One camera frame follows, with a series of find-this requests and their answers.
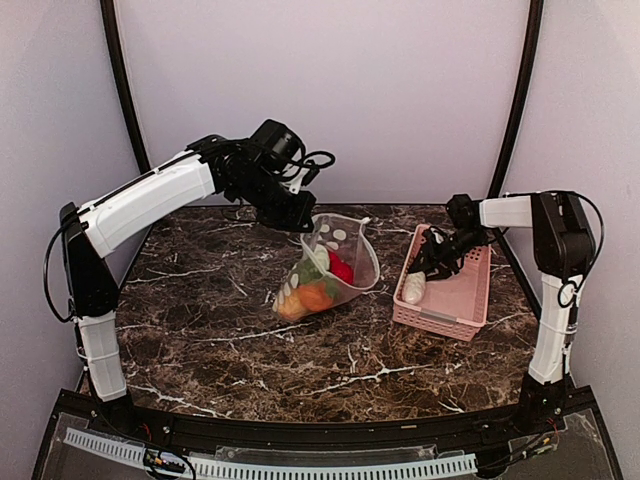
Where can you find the white radish toy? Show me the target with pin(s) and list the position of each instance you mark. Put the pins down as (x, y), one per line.
(312, 268)
(414, 287)

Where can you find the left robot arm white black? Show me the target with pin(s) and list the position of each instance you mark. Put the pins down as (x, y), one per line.
(271, 175)

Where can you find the black front rail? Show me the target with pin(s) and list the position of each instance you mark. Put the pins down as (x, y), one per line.
(190, 432)

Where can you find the orange tangerine toy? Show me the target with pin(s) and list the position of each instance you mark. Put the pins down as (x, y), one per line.
(315, 297)

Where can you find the white slotted cable duct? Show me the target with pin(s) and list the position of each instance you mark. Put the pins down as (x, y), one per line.
(244, 463)

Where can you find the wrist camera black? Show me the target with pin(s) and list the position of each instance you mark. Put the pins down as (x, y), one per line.
(277, 145)
(462, 211)

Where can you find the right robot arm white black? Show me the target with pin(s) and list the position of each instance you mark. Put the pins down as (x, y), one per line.
(565, 252)

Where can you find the black frame post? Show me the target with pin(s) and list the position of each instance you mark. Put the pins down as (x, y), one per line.
(520, 94)
(122, 84)

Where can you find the yellow peach toy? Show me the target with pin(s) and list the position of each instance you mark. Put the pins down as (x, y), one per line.
(292, 309)

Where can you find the left camera cable black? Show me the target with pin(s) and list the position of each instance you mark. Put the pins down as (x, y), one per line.
(308, 167)

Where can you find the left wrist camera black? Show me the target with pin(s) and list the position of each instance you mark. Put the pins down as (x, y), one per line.
(277, 145)

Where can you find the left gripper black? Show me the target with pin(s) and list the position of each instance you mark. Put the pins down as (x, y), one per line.
(298, 219)

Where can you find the right black frame post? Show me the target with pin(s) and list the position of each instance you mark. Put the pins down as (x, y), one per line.
(520, 94)

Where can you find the bright red tomato toy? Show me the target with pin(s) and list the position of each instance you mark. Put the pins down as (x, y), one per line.
(341, 269)

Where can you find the left black frame post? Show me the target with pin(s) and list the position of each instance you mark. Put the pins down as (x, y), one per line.
(122, 84)

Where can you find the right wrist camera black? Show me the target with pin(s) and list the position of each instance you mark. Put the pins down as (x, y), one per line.
(462, 211)

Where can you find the circuit board with leds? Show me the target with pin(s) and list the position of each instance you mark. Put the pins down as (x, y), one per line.
(157, 463)

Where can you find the clear polka dot zip bag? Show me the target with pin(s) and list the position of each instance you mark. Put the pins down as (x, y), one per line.
(345, 236)

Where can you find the pink plastic basket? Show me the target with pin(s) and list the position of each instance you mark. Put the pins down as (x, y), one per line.
(455, 307)

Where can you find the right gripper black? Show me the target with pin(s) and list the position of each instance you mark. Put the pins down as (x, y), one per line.
(428, 249)

